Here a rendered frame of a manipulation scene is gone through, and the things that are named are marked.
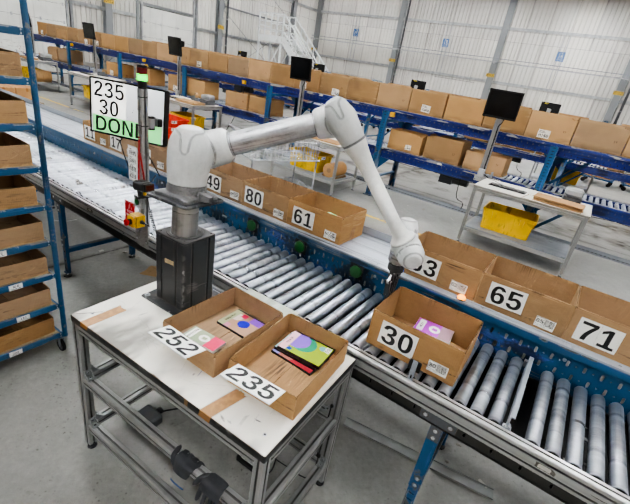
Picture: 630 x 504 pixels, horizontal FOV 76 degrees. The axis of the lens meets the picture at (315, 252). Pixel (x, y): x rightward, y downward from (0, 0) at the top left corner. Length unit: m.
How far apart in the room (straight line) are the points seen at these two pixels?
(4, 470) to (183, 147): 1.61
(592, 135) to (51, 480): 6.30
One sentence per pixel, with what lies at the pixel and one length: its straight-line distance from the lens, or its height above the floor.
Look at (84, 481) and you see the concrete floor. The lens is 2.26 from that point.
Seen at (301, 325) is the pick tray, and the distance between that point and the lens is 1.69.
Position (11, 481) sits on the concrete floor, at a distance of 2.35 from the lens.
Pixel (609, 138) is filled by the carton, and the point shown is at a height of 1.56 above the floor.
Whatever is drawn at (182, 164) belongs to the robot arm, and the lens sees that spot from 1.61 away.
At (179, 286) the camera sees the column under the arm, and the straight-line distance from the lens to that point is 1.78.
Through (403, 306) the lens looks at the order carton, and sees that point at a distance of 1.98.
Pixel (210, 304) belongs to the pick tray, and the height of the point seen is 0.82.
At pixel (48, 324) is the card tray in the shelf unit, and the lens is 2.83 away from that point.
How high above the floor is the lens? 1.79
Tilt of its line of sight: 24 degrees down
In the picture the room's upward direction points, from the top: 10 degrees clockwise
